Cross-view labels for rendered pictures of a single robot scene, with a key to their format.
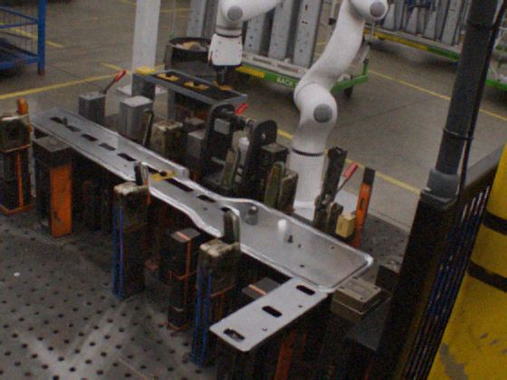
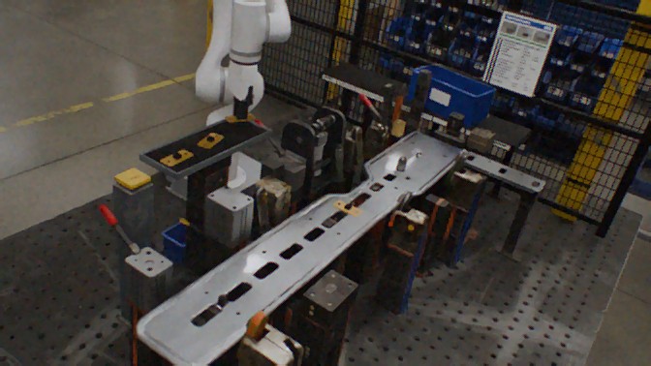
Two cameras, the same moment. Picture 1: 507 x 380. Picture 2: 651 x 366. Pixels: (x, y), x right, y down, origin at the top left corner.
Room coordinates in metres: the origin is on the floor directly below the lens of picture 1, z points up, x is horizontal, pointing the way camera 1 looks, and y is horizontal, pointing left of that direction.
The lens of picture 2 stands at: (1.92, 1.63, 1.91)
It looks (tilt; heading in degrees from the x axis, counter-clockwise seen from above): 30 degrees down; 262
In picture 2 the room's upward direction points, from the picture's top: 10 degrees clockwise
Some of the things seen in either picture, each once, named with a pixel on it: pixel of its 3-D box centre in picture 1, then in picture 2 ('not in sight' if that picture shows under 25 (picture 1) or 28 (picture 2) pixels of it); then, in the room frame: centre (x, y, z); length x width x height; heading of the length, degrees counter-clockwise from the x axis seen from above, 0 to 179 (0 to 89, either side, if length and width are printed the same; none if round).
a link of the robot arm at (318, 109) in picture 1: (314, 121); (234, 102); (2.01, -0.19, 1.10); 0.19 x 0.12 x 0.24; 11
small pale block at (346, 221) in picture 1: (334, 274); (389, 164); (1.41, -0.26, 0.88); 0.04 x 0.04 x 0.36; 53
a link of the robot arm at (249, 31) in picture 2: (231, 5); (249, 23); (1.97, 0.13, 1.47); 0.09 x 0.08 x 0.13; 11
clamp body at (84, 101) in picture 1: (90, 139); (148, 320); (2.13, 0.62, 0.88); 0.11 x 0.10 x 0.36; 143
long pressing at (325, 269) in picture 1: (157, 175); (345, 213); (1.65, 0.27, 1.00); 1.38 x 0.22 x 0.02; 53
